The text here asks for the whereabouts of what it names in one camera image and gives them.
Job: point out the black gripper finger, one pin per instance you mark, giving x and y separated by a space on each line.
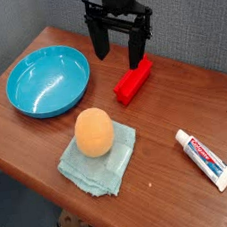
99 37
136 46

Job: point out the red rectangular block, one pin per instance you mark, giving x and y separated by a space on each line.
132 81

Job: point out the blue plate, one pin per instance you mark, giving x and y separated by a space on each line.
48 81

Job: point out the orange egg-shaped ball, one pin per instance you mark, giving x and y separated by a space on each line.
94 132

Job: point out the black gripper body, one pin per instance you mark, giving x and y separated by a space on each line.
120 15

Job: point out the white toothpaste tube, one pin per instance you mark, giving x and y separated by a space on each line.
206 160

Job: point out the light blue folded cloth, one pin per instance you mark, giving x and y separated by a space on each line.
102 175

